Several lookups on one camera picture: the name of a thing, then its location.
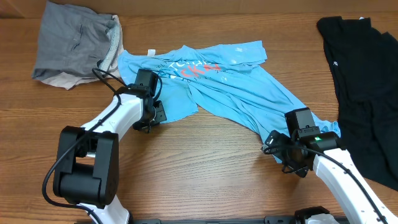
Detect light blue printed t-shirt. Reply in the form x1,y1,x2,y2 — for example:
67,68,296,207
117,40,341,164

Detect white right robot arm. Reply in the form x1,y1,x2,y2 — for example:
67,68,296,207
262,126,397,223

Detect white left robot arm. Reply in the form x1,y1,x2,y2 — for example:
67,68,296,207
52,85,166,223

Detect beige folded garment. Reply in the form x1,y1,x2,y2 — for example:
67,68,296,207
42,15,124,90

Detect grey folded garment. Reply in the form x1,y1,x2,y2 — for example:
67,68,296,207
32,1,120,80

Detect black garment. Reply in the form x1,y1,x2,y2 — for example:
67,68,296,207
317,16,397,190

